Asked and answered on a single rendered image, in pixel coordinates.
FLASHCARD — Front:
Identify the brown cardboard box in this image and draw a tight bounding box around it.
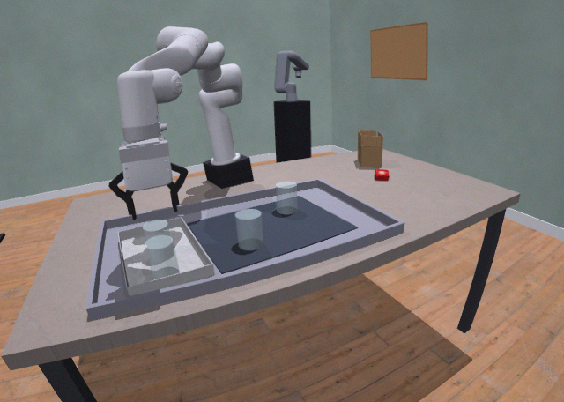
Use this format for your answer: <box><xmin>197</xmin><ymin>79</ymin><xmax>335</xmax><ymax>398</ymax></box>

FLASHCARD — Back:
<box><xmin>358</xmin><ymin>130</ymin><xmax>383</xmax><ymax>168</ymax></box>

